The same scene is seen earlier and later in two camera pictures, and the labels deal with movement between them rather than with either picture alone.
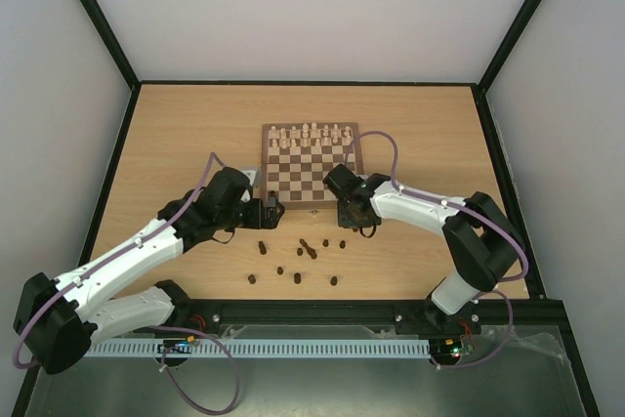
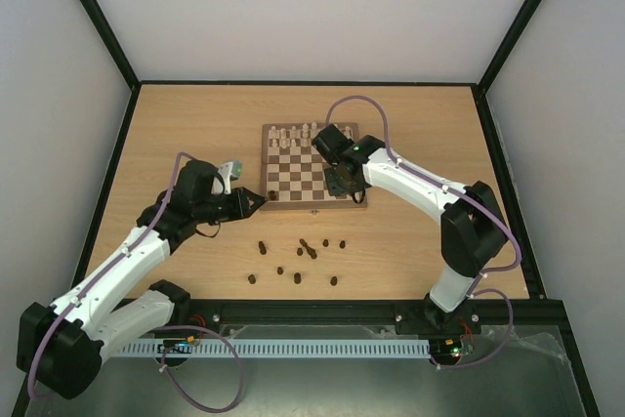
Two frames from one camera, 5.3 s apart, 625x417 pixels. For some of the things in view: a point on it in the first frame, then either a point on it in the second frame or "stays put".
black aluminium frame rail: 413,315 stays put
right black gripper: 354,214 to 337,182
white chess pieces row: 310,136 stays put
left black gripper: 271,219 to 247,212
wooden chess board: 296,157 stays put
